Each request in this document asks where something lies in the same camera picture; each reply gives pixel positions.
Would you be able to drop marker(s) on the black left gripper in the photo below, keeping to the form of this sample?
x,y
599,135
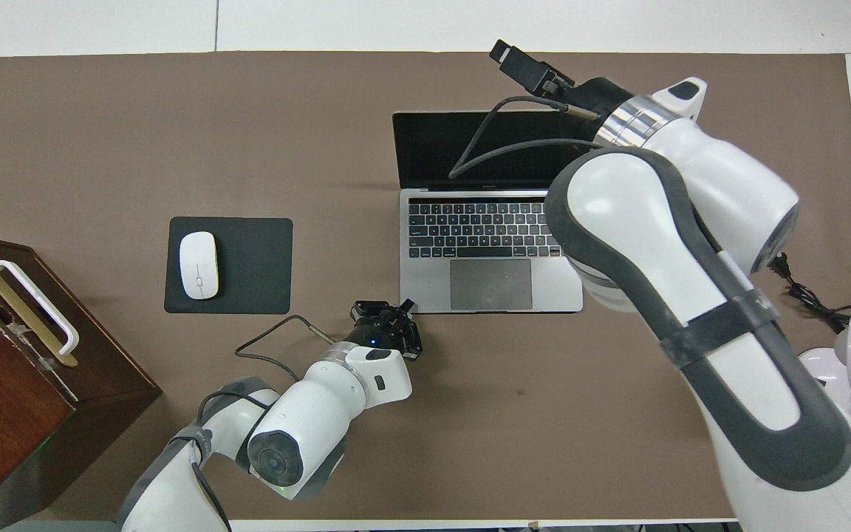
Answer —
x,y
388,336

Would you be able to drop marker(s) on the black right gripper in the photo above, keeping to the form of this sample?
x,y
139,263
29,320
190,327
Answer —
x,y
592,96

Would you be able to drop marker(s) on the silver laptop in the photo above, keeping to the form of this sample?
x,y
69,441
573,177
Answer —
x,y
425,284

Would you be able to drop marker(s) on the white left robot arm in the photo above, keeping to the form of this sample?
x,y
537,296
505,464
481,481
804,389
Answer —
x,y
307,421

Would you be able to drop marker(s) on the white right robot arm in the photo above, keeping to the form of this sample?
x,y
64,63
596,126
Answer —
x,y
691,222

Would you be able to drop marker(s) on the black mouse pad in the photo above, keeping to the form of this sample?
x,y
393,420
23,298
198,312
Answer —
x,y
255,266

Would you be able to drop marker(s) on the white computer mouse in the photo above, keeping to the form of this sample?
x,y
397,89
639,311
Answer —
x,y
199,266

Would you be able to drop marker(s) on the dark brown wooden box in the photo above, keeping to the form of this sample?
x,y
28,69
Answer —
x,y
4,414

